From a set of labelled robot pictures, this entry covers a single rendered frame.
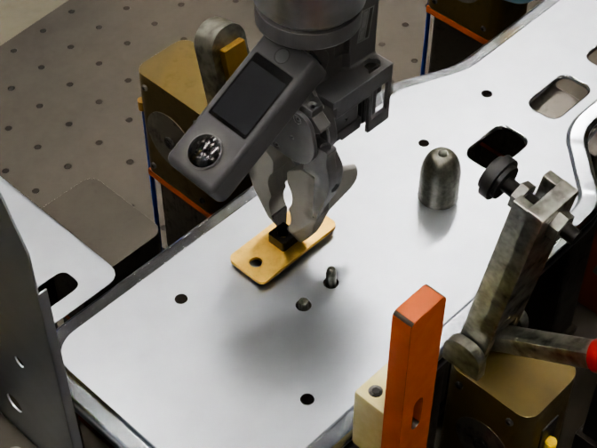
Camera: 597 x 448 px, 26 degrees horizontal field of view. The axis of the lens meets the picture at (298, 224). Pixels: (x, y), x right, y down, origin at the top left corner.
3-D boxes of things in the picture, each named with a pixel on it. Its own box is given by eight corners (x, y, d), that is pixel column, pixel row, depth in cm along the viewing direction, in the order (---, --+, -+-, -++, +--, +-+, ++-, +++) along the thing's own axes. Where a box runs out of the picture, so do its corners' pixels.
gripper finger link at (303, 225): (370, 225, 100) (370, 133, 94) (317, 266, 97) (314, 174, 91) (339, 206, 102) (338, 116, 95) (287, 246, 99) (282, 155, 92)
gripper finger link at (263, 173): (324, 196, 102) (334, 113, 95) (272, 236, 99) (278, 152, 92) (296, 174, 104) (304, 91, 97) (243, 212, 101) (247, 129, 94)
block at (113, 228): (108, 356, 130) (72, 156, 109) (188, 425, 125) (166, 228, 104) (51, 399, 127) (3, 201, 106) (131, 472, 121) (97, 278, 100)
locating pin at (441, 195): (433, 188, 106) (440, 130, 101) (464, 208, 105) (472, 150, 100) (408, 209, 105) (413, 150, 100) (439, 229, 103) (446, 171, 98)
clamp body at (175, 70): (190, 278, 137) (165, 19, 111) (269, 340, 132) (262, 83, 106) (144, 314, 134) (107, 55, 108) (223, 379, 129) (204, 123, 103)
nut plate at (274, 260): (303, 202, 102) (303, 191, 102) (338, 226, 101) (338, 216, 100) (226, 260, 98) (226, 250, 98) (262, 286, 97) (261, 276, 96)
